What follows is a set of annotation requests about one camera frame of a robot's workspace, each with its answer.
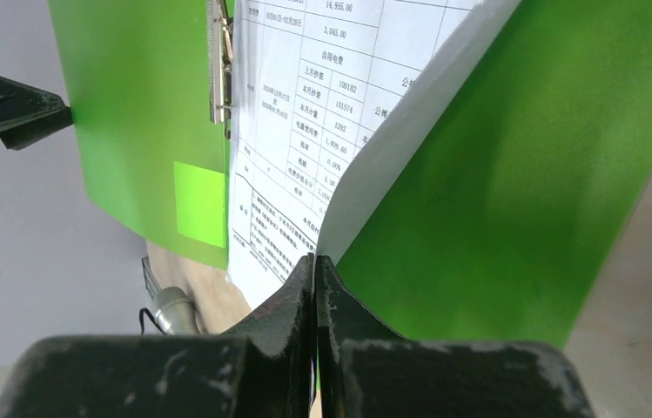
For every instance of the silver microphone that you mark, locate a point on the silver microphone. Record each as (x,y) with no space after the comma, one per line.
(174,312)

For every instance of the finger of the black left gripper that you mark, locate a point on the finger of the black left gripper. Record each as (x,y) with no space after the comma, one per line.
(29,114)

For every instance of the white paper files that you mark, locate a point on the white paper files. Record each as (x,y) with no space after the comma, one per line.
(331,99)

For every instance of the metal folder clip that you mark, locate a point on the metal folder clip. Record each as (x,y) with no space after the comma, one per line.
(220,56)

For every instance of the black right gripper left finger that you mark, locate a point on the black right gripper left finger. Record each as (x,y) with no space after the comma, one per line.
(260,367)

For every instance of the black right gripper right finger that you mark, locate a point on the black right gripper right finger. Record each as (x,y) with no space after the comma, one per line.
(367,369)

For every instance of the green plastic folder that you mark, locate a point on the green plastic folder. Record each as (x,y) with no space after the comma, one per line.
(497,226)

